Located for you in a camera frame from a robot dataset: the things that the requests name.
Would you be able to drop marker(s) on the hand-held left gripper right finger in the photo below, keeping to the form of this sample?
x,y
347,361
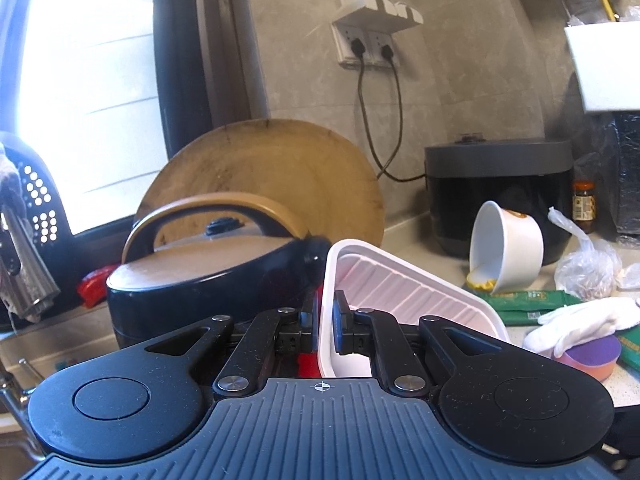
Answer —
x,y
342,324

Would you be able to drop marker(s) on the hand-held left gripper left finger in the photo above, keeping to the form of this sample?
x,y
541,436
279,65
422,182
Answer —
x,y
308,321

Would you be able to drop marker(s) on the white foam tray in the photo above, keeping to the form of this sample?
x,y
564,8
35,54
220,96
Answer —
x,y
400,280

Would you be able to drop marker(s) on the purple eggplant sponge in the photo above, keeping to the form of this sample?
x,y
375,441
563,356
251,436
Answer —
x,y
592,357

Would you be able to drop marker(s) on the black electric cooking pot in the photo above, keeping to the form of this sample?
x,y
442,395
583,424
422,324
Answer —
x,y
200,285

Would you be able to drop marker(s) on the round wooden cutting board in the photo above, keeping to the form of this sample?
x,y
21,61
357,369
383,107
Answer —
x,y
260,160

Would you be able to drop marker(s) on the green snack packet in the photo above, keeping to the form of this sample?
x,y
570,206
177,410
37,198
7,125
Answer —
x,y
631,352
530,301
522,318

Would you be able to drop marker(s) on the dark rice cooker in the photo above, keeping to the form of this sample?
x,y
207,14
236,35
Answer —
x,y
480,195

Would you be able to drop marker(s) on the white paper bowl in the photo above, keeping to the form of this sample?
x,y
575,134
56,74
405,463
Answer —
x,y
515,245

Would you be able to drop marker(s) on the red packet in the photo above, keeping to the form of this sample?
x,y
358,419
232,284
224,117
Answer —
x,y
92,287

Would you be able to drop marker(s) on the white cloth glove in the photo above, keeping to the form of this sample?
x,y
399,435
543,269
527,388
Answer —
x,y
580,321

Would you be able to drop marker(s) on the clear plastic bag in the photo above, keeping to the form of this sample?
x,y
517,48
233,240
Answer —
x,y
585,270

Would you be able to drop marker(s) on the small brown jar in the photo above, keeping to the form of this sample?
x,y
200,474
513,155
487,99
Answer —
x,y
584,205

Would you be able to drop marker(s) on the black perforated colander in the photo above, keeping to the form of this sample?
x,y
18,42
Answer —
x,y
42,195

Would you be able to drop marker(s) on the white range hood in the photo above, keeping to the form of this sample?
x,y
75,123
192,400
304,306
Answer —
x,y
605,65

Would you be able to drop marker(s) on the white wall socket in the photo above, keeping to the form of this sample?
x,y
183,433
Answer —
x,y
372,45

